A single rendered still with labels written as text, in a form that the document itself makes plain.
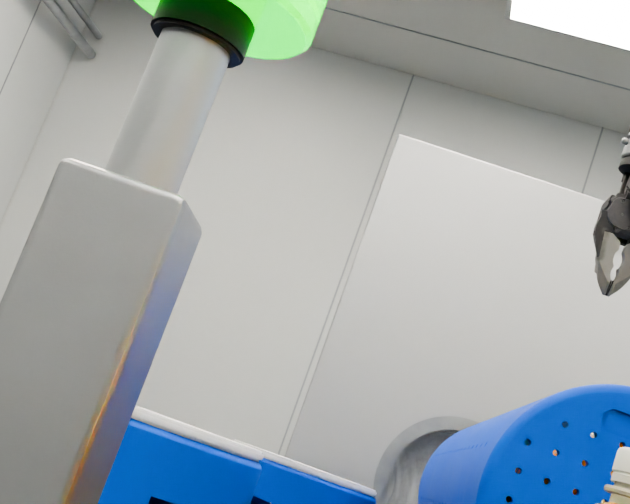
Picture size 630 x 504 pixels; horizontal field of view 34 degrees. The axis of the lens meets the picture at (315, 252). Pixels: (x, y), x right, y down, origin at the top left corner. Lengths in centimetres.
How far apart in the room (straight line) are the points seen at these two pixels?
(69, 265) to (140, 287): 2
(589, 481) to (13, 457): 90
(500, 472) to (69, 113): 577
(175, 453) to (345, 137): 524
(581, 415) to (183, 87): 88
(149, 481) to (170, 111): 80
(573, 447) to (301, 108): 532
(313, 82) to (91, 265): 613
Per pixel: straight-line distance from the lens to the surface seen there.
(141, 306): 28
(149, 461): 107
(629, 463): 56
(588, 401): 114
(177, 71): 31
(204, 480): 110
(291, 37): 32
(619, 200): 161
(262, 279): 607
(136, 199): 29
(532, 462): 113
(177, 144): 30
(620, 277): 158
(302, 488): 178
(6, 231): 661
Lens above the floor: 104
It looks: 11 degrees up
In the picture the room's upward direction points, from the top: 20 degrees clockwise
